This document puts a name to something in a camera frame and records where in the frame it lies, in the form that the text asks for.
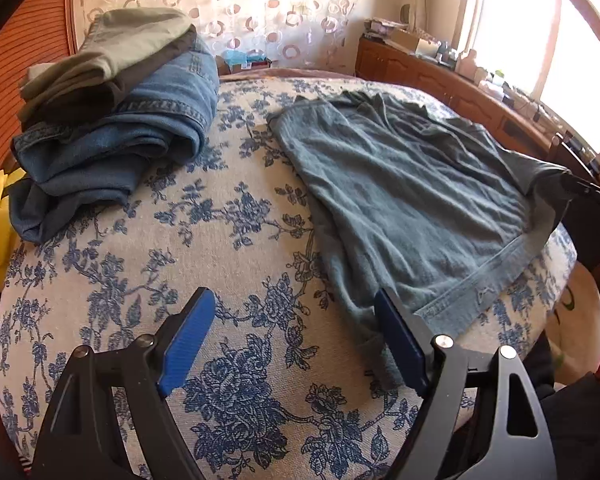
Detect folded dark grey pants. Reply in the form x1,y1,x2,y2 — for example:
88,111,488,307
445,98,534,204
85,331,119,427
17,27,201,123

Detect window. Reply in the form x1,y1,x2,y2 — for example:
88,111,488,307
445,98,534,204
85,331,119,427
460,0,600,156

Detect row of bottles and boxes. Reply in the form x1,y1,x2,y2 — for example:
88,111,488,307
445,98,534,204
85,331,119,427
362,15,600,161

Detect wooden cabinet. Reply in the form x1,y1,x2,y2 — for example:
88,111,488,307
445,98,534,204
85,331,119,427
355,35,600,181

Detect person's dark clothing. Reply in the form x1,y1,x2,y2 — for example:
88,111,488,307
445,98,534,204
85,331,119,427
525,335,600,480

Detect blue floral bed cover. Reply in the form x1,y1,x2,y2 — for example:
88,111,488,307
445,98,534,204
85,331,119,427
0,77,578,480

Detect grey-blue pants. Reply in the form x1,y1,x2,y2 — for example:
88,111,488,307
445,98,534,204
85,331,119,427
267,91,573,391

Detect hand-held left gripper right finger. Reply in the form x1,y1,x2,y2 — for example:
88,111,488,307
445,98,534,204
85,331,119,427
374,287,558,480

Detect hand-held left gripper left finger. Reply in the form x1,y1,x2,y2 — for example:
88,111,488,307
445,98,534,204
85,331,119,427
30,287,217,480

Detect teal box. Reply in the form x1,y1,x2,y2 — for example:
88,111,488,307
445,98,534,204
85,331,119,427
222,50,273,71

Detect folded olive green pants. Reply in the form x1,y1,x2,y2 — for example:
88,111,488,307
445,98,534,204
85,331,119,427
19,7,196,111

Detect circle-patterned curtain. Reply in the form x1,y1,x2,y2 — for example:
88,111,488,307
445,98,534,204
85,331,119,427
72,0,366,73

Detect folded blue jeans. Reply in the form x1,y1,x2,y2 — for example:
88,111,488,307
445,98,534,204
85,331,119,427
9,40,221,245

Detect wooden slatted wardrobe door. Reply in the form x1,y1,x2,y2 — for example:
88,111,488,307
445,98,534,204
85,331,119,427
0,0,78,186

